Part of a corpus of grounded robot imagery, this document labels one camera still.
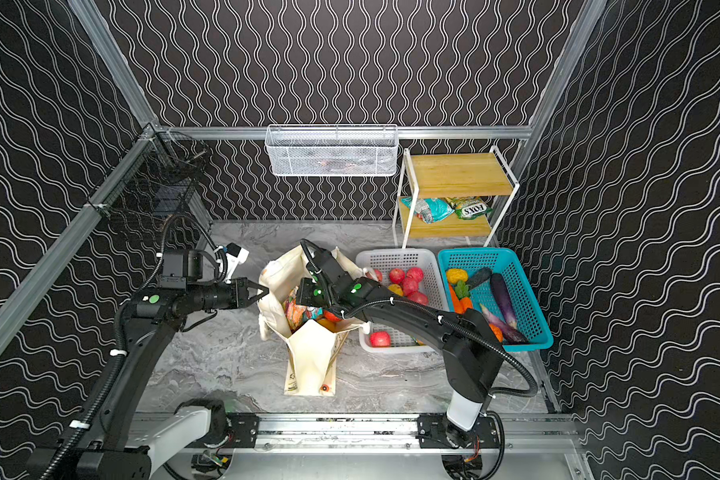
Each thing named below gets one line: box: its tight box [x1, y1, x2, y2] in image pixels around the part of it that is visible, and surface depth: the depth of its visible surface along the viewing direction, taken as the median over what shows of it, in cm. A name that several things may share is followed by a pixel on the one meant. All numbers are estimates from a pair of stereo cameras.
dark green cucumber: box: [467, 267, 492, 289], surface depth 102 cm
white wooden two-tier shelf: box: [392, 146, 520, 249], surface depth 99 cm
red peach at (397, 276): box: [389, 268, 405, 285], surface depth 102 cm
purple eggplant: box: [490, 273, 518, 329], surface depth 99 cm
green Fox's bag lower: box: [444, 196, 493, 220], surface depth 102 cm
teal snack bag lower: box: [401, 197, 455, 224], surface depth 101 cm
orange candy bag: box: [283, 286, 323, 333], surface depth 77 cm
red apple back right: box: [406, 267, 424, 282], surface depth 102 cm
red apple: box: [369, 331, 391, 348], surface depth 87 cm
